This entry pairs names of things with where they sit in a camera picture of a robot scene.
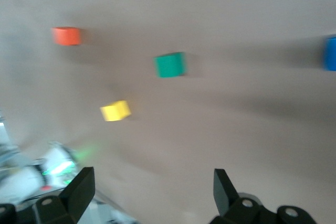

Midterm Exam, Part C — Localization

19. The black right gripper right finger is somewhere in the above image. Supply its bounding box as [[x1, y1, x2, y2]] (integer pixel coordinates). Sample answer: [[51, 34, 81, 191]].
[[209, 168, 279, 224]]

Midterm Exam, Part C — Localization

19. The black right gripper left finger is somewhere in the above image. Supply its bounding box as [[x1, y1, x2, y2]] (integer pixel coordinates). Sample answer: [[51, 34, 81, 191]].
[[33, 166, 96, 224]]

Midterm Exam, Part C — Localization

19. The yellow cube block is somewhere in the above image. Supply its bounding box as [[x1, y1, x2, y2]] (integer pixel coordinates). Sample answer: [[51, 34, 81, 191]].
[[99, 100, 132, 122]]

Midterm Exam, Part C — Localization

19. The green cube block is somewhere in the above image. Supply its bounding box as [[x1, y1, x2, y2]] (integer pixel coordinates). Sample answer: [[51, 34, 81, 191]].
[[153, 51, 187, 78]]

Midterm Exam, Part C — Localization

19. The orange cube block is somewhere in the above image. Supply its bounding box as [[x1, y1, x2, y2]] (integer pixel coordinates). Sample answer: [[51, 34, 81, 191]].
[[51, 26, 82, 46]]

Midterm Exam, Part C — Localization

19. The blue cube block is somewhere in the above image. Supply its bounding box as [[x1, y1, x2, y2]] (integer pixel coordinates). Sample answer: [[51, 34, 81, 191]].
[[322, 36, 336, 72]]

